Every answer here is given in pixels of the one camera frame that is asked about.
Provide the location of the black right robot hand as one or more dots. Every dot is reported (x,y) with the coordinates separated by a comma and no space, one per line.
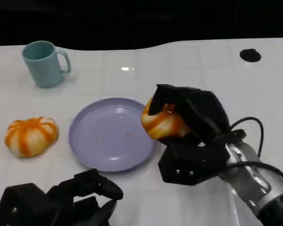
(202,110)

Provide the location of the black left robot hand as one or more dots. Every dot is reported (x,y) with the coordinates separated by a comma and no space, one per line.
(85,200)

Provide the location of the twisted orange toy bread roll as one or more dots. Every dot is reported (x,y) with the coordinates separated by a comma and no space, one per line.
(160,124)

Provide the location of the lilac plate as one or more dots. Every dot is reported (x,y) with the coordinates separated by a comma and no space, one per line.
(108,139)

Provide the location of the black table grommet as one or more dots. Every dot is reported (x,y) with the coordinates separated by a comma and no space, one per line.
(250,55)

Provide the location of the round orange toy bread roll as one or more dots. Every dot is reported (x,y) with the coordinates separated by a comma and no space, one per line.
(30,137)

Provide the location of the pale green mug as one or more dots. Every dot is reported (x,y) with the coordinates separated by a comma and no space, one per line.
(44,68)

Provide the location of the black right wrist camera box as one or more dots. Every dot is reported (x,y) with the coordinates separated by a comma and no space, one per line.
(191,162)

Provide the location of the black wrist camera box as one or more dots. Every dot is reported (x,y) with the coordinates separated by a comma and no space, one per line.
(191,162)
(21,204)

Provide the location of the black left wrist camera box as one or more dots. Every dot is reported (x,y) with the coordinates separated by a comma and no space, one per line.
(21,204)

